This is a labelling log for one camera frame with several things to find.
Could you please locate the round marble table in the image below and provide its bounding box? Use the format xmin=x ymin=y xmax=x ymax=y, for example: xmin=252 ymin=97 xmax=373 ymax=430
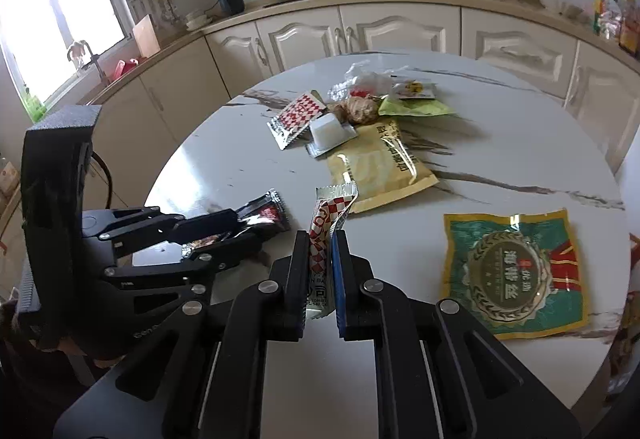
xmin=145 ymin=50 xmax=632 ymax=430

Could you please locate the white plastic jelly cup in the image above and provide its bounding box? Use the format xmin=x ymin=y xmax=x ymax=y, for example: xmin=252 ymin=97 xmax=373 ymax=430
xmin=306 ymin=114 xmax=358 ymax=160

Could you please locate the clear plastic bag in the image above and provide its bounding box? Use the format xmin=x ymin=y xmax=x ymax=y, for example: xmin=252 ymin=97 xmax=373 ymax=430
xmin=327 ymin=60 xmax=408 ymax=102

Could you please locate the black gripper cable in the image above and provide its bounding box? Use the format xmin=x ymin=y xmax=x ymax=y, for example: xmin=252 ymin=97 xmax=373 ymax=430
xmin=90 ymin=154 xmax=114 ymax=210

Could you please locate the dark red foil wrapper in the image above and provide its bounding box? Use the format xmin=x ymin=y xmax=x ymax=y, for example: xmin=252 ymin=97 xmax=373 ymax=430
xmin=182 ymin=189 xmax=292 ymax=265

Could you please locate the green gold vacuum packet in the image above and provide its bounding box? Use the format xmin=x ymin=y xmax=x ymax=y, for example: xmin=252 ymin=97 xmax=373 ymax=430
xmin=441 ymin=208 xmax=592 ymax=341

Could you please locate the small white yellow packet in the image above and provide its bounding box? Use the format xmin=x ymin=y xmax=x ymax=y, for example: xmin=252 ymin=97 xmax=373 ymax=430
xmin=391 ymin=80 xmax=437 ymax=100

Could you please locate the metal kitchen faucet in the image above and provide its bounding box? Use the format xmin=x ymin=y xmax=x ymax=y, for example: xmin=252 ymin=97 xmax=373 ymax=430
xmin=67 ymin=40 xmax=108 ymax=82

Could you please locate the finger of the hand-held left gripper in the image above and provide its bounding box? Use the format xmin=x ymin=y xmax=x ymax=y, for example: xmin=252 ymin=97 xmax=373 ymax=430
xmin=82 ymin=206 xmax=242 ymax=251
xmin=104 ymin=233 xmax=264 ymax=291

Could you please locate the green dish soap bottle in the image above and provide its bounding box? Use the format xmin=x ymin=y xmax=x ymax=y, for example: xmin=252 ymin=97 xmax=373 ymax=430
xmin=22 ymin=89 xmax=48 ymax=122

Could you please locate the sliding kitchen window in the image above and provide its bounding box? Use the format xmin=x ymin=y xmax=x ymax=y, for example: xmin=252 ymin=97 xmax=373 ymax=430
xmin=0 ymin=0 xmax=126 ymax=104

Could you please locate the wooden cutting board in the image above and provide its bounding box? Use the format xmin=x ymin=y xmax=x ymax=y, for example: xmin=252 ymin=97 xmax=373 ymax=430
xmin=132 ymin=14 xmax=162 ymax=58

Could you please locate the ginger root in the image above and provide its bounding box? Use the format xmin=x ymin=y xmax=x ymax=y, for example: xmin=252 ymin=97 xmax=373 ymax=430
xmin=334 ymin=96 xmax=381 ymax=124

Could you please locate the mustard yellow snack packet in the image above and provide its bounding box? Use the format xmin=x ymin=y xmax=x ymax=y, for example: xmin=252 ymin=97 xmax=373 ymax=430
xmin=326 ymin=118 xmax=441 ymax=214

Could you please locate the cream base cabinet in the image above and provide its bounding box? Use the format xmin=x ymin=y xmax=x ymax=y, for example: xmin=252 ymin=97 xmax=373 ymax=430
xmin=87 ymin=1 xmax=640 ymax=180

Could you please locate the cluster of condiment bottles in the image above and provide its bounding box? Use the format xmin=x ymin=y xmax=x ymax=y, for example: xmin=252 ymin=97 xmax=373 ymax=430
xmin=592 ymin=0 xmax=640 ymax=57

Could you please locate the red dish rack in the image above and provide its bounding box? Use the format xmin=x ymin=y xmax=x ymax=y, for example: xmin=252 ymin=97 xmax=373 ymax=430
xmin=109 ymin=59 xmax=146 ymax=82

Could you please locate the long red checkered wrapper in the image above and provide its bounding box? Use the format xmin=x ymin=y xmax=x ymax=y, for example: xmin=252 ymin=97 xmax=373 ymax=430
xmin=305 ymin=182 xmax=360 ymax=320

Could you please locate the square red checkered packet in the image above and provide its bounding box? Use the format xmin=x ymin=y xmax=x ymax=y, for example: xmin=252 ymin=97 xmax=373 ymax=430
xmin=266 ymin=91 xmax=328 ymax=150

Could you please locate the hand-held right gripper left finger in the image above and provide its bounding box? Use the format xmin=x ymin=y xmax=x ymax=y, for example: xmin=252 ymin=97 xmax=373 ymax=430
xmin=52 ymin=230 xmax=313 ymax=439

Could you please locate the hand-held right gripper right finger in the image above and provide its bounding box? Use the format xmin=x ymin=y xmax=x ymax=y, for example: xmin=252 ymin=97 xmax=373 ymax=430
xmin=330 ymin=229 xmax=583 ymax=439

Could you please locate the wide lime green packet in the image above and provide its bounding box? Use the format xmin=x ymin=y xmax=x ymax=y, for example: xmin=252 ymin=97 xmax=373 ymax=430
xmin=378 ymin=96 xmax=456 ymax=117

